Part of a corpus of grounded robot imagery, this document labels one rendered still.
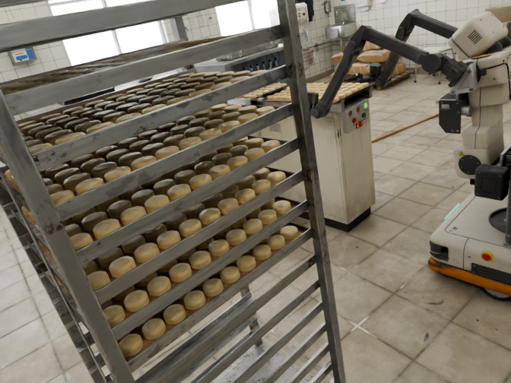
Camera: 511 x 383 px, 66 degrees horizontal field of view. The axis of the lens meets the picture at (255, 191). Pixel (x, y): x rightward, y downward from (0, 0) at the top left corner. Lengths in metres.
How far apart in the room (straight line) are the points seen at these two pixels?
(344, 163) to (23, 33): 2.06
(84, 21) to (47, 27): 0.06
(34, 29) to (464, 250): 1.94
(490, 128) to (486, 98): 0.15
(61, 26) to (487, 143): 1.82
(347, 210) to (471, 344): 1.06
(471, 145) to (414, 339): 0.94
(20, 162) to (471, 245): 1.91
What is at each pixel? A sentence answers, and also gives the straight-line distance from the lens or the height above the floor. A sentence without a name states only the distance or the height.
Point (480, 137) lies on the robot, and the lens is 2.10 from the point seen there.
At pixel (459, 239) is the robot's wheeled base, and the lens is 2.17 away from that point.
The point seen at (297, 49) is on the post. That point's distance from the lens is 0.96.
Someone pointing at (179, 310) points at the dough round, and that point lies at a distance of 0.97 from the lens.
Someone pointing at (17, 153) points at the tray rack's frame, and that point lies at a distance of 0.66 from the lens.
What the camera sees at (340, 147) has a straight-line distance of 2.43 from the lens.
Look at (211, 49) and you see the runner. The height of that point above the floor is 1.41.
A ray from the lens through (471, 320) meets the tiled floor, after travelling 2.15.
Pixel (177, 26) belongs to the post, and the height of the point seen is 1.46.
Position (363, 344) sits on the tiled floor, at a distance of 2.00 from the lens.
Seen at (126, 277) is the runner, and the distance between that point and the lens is 0.81.
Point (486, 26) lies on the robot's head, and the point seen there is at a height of 1.22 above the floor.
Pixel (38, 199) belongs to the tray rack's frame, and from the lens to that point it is 0.68.
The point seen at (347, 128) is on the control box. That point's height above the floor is 0.73.
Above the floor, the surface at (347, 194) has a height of 0.30.
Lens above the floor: 1.47
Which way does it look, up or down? 25 degrees down
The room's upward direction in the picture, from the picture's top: 12 degrees counter-clockwise
